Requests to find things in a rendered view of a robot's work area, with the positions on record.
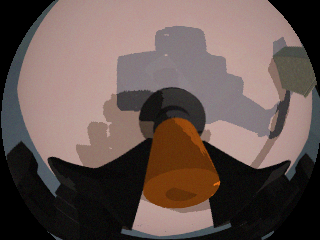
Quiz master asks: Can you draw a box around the black stepped round pedestal with shaft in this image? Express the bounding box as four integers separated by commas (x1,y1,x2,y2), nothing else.
139,88,207,140

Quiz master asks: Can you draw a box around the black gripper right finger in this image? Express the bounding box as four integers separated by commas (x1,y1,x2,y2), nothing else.
203,140,291,228

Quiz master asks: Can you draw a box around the orange knob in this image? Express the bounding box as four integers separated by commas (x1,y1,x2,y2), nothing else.
143,119,220,208

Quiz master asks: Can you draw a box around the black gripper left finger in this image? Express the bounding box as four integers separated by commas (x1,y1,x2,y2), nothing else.
48,137,152,231

